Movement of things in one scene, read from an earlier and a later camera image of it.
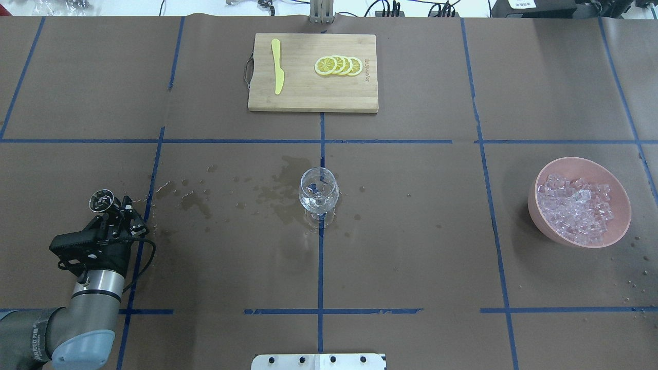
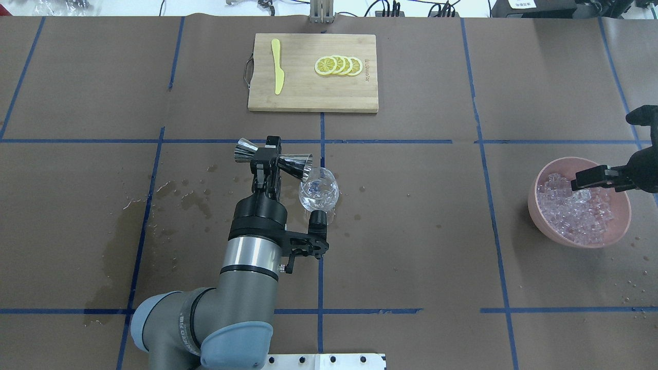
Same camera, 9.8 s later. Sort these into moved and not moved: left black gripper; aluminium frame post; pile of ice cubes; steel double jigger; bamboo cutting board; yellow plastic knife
Moved: left black gripper; steel double jigger
Not moved: yellow plastic knife; aluminium frame post; pile of ice cubes; bamboo cutting board
